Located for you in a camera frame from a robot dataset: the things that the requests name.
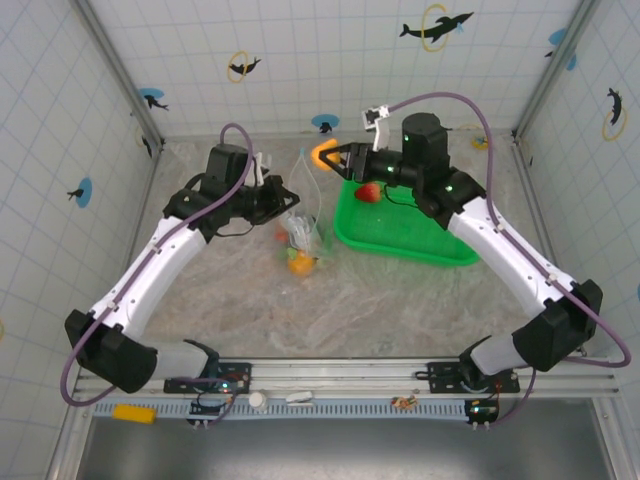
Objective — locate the blue disc seal sticker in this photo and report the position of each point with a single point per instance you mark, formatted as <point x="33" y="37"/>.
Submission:
<point x="325" y="121"/>

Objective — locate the small circuit board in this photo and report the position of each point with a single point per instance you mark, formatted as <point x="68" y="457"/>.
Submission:
<point x="207" y="409"/>
<point x="482" y="410"/>

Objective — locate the clear zip-top bag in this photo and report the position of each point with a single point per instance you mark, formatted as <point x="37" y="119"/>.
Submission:
<point x="302" y="225"/>

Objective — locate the marbled plastic table cover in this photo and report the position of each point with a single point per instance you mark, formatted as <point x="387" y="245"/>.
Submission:
<point x="250" y="325"/>

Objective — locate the green plastic basket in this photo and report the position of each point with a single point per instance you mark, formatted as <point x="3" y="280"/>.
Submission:
<point x="400" y="235"/>

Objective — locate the right aluminium side rail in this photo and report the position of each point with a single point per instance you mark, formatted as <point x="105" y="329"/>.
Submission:
<point x="531" y="185"/>

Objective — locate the left aluminium side rail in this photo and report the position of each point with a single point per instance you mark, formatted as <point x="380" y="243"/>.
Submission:
<point x="144" y="200"/>

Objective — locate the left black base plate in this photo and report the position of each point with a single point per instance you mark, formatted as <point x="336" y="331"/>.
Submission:
<point x="240" y="375"/>

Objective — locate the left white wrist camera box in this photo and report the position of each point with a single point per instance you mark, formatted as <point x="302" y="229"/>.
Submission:
<point x="262" y="167"/>

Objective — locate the blue disc diver sticker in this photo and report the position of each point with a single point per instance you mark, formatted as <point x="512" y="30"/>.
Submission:
<point x="84" y="192"/>

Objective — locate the right aluminium frame post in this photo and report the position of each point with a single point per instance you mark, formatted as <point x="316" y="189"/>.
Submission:
<point x="538" y="100"/>

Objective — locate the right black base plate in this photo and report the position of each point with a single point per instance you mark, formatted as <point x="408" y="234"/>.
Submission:
<point x="440" y="372"/>

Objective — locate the aluminium frame post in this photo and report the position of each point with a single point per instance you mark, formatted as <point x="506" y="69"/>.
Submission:
<point x="120" y="75"/>
<point x="538" y="100"/>

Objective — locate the yellow toy pear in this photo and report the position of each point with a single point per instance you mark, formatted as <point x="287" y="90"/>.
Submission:
<point x="317" y="155"/>

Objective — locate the left small circuit board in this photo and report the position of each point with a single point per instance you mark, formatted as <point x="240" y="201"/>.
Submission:
<point x="207" y="409"/>

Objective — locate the white round cap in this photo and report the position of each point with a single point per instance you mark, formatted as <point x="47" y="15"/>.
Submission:
<point x="258" y="401"/>

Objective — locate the yellow rectangular block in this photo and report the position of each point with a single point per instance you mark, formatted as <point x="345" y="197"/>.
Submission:
<point x="134" y="414"/>

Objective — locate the blue disc dolphin sticker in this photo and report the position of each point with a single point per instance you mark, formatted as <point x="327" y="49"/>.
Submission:
<point x="151" y="97"/>

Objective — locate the toy orange fruit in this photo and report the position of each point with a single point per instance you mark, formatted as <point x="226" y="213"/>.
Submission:
<point x="301" y="265"/>

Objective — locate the aluminium side rail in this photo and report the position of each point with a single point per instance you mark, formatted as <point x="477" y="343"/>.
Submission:
<point x="531" y="185"/>
<point x="144" y="200"/>

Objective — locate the red toy strawberry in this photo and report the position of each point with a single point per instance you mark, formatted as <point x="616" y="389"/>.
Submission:
<point x="369" y="193"/>

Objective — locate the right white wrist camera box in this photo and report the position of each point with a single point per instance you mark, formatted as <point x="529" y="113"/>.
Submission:
<point x="382" y="125"/>

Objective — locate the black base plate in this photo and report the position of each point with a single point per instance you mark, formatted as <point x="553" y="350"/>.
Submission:
<point x="240" y="375"/>
<point x="440" y="372"/>

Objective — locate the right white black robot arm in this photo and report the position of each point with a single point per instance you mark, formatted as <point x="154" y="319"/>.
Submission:
<point x="500" y="260"/>

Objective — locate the aluminium mounting rail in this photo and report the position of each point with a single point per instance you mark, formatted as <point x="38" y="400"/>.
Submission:
<point x="340" y="372"/>

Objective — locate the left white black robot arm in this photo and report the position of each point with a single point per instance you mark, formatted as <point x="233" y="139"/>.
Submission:
<point x="150" y="270"/>

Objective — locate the white plastic clip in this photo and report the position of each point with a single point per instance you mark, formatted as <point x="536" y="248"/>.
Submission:
<point x="299" y="397"/>

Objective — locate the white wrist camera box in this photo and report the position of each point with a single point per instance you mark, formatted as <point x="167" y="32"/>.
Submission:
<point x="382" y="125"/>
<point x="262" y="167"/>

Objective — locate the small colourful trinket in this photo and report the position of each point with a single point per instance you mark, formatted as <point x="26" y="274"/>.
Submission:
<point x="404" y="401"/>

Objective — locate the blue patches wall sticker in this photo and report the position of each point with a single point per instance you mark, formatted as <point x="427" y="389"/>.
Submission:
<point x="557" y="37"/>

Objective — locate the right small circuit board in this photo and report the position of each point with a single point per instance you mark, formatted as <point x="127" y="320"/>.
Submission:
<point x="482" y="410"/>

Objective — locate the left aluminium frame post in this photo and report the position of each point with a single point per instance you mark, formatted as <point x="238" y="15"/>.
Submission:
<point x="120" y="75"/>

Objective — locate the yellow disc fish sticker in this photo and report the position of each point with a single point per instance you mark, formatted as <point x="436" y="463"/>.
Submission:
<point x="480" y="143"/>

